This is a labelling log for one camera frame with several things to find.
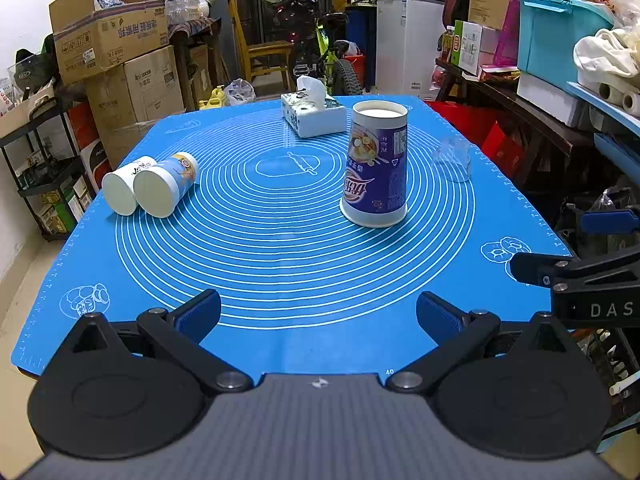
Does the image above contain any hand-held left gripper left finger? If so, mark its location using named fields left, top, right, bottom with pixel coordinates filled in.
left=55, top=289, right=253, bottom=393

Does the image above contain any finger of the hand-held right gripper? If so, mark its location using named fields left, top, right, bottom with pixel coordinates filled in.
left=581, top=210, right=640, bottom=235
left=510, top=249, right=640, bottom=291

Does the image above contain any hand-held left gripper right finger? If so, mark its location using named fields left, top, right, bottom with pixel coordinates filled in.
left=386, top=291, right=587, bottom=393

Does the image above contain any purple printed paper cup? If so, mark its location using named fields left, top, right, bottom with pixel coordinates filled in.
left=339, top=101, right=409, bottom=229

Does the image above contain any blue yellow printed paper cup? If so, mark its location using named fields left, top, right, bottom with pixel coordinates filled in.
left=133, top=152, right=200, bottom=219

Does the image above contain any clear plastic cup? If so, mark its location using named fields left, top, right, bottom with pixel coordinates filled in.
left=434, top=136, right=473, bottom=183

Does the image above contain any white paper cup dark print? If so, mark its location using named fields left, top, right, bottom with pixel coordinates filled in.
left=101, top=156, right=158, bottom=216

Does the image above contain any blue silicone baking mat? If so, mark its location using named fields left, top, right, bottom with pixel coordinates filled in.
left=11, top=95, right=576, bottom=378

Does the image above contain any dark wooden side table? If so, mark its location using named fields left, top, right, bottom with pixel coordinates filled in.
left=435, top=57, right=596, bottom=196

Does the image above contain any white foam box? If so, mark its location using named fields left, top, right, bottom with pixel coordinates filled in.
left=516, top=74, right=596, bottom=128

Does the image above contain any red shopping bag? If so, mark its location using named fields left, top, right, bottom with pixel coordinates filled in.
left=425, top=101, right=527, bottom=179

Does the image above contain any white crumpled cloth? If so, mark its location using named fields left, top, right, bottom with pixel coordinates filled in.
left=573, top=27, right=640, bottom=92

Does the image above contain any teal plastic storage bin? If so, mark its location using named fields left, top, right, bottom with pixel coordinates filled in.
left=515, top=0, right=615, bottom=91

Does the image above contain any black metal shelf rack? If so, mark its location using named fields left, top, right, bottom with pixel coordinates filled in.
left=0, top=97, right=97, bottom=242

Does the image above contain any red and white box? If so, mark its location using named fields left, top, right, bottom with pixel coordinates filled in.
left=67, top=102, right=114, bottom=193

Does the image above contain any yellow plastic jug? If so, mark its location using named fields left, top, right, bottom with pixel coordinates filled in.
left=198, top=86, right=227, bottom=111

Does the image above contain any green and white carton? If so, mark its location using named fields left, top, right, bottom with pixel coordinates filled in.
left=451, top=20, right=501, bottom=76

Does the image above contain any clear crumpled plastic bag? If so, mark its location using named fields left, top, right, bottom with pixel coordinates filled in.
left=223, top=78, right=256, bottom=106

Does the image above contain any large taped cardboard box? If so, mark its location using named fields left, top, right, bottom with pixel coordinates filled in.
left=86, top=45, right=186, bottom=168

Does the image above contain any white patterned tissue box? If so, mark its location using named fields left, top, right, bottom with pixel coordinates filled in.
left=281, top=75, right=347, bottom=139

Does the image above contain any white chest freezer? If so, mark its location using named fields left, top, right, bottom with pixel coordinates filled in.
left=375, top=0, right=448, bottom=99

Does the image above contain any wooden chair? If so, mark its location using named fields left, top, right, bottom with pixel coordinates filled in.
left=226, top=0, right=296, bottom=93

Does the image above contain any black and green bicycle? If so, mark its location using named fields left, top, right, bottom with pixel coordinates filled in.
left=257, top=0, right=364, bottom=97

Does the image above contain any open brown cardboard box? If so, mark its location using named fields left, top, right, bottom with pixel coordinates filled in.
left=49, top=0, right=169, bottom=86

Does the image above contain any black helmet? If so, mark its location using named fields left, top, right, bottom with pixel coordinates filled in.
left=10, top=35, right=61, bottom=92

